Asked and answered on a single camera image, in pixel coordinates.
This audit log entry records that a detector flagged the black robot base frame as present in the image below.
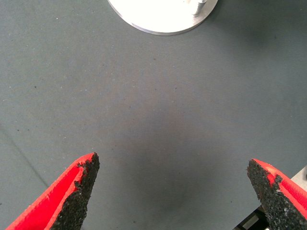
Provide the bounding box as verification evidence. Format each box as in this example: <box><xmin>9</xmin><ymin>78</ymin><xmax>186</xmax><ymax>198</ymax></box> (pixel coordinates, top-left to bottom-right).
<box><xmin>232</xmin><ymin>205</ymin><xmax>271</xmax><ymax>230</ymax></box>

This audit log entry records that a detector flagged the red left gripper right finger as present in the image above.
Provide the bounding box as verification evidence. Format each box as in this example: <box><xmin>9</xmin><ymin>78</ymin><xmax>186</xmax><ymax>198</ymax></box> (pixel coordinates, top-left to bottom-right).
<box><xmin>246</xmin><ymin>158</ymin><xmax>307</xmax><ymax>230</ymax></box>

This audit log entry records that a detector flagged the round metal carrier plate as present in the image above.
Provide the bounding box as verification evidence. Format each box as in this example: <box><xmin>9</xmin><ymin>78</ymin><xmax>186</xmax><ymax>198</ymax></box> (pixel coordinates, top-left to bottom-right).
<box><xmin>107</xmin><ymin>0</ymin><xmax>219</xmax><ymax>36</ymax></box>

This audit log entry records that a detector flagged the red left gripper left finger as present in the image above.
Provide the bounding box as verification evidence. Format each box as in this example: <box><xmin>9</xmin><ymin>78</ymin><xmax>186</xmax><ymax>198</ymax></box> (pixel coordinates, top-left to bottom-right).
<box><xmin>6</xmin><ymin>152</ymin><xmax>101</xmax><ymax>230</ymax></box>

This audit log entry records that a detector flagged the dark grey table cloth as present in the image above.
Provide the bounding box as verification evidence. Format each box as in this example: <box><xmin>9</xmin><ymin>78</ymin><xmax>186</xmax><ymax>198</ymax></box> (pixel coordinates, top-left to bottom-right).
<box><xmin>0</xmin><ymin>0</ymin><xmax>307</xmax><ymax>230</ymax></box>

